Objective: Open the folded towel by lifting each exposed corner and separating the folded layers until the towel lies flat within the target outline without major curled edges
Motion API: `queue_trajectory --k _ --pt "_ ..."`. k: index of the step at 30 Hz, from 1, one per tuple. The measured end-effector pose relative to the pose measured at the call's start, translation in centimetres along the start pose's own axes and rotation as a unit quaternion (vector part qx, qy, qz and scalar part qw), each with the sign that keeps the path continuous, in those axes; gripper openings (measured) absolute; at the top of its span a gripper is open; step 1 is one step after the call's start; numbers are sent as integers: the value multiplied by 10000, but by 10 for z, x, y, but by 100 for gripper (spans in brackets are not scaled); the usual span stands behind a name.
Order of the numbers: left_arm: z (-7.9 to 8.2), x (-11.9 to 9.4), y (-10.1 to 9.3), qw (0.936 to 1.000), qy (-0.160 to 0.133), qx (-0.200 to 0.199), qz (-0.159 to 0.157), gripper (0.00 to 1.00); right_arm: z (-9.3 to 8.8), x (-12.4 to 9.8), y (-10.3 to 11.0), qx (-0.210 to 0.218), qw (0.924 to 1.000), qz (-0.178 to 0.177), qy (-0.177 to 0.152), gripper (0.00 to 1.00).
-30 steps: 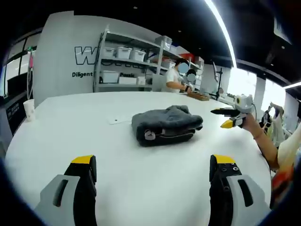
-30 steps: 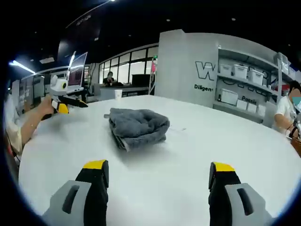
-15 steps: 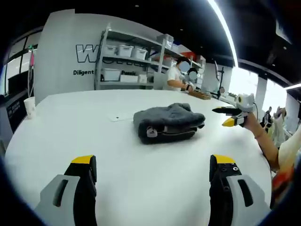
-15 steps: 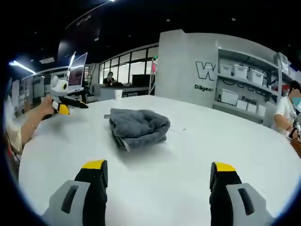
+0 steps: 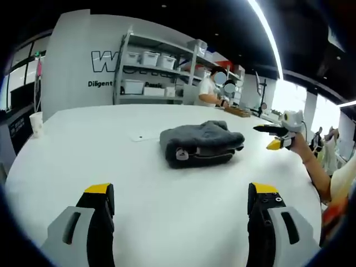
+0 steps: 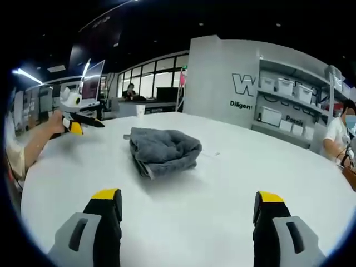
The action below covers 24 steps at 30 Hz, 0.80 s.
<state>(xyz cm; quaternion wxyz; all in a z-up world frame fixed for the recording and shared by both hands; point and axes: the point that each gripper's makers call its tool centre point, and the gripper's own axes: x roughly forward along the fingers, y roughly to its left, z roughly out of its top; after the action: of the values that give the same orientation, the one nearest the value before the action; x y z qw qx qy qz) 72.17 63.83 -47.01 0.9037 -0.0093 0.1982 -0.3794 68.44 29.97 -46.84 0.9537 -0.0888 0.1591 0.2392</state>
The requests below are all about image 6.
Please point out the group of white storage boxes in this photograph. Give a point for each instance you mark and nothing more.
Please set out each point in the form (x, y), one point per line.
(285, 86)

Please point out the grey towel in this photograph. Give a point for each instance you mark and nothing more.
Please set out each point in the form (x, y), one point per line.
(164, 147)

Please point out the pink cloth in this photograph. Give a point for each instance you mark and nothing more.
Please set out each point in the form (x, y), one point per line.
(183, 78)

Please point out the brown bag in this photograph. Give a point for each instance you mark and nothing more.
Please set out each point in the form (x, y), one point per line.
(350, 176)

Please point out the black counter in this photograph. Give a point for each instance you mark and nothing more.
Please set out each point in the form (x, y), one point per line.
(155, 106)

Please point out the person's left hand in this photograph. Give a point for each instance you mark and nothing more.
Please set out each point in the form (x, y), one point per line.
(57, 122)

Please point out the ceiling light strip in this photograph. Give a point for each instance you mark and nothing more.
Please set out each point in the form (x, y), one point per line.
(27, 75)

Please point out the glass partition windows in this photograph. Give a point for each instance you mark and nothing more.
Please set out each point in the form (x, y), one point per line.
(155, 75)

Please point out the monitor screen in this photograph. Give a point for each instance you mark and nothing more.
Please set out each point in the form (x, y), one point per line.
(91, 83)

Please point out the person's beige sleeve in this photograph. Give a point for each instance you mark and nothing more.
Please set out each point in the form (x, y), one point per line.
(15, 158)

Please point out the white paper cup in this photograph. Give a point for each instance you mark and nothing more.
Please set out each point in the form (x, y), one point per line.
(140, 110)

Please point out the grey shelving unit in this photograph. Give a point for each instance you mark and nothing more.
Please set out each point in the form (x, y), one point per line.
(320, 108)

